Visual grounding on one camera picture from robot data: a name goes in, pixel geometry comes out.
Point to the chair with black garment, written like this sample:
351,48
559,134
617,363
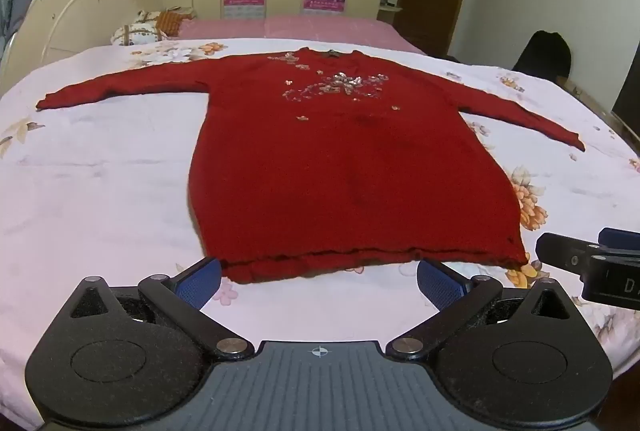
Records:
542,56

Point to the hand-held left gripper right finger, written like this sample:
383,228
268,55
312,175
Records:
440,283

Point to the orange patterned pillow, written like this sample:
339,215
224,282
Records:
172,23

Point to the floral white bedsheet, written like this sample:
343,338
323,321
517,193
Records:
100,186

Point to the cream bed headboard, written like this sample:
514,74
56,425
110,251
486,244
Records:
85,11

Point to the black panel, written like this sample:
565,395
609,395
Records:
629,86

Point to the red beaded sweater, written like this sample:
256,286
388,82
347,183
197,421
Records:
325,161

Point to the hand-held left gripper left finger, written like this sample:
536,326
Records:
199,283

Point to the pink bedsheet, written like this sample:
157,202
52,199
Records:
300,28

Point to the white patterned pillow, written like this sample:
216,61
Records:
137,31

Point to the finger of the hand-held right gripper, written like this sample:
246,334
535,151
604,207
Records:
565,253
620,238

